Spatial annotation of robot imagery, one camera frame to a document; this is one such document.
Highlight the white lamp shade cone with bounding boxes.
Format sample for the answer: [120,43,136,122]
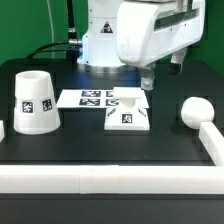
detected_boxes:
[14,71,61,135]

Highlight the white left fence block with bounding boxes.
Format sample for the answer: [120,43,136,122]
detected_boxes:
[0,120,5,143]

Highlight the white right fence bar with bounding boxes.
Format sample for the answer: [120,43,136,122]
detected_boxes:
[199,122,224,167]

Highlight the white fence bar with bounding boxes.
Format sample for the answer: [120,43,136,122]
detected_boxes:
[199,122,224,167]
[0,165,224,194]

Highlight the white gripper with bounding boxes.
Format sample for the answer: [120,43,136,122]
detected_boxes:
[117,0,205,90]

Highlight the white front fence bar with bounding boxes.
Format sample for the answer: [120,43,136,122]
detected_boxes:
[0,165,224,194]

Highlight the white lamp bulb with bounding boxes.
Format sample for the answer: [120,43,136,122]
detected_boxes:
[181,97,215,129]

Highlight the black cable bundle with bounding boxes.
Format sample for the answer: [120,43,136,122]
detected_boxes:
[26,0,83,60]

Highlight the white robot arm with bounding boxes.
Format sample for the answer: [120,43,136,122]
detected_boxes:
[78,0,205,90]

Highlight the thin white cable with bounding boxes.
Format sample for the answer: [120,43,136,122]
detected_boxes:
[46,0,55,44]

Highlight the white marker sheet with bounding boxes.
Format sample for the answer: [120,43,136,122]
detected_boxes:
[57,87,149,109]

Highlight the white lamp base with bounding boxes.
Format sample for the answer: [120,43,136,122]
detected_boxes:
[104,87,150,131]

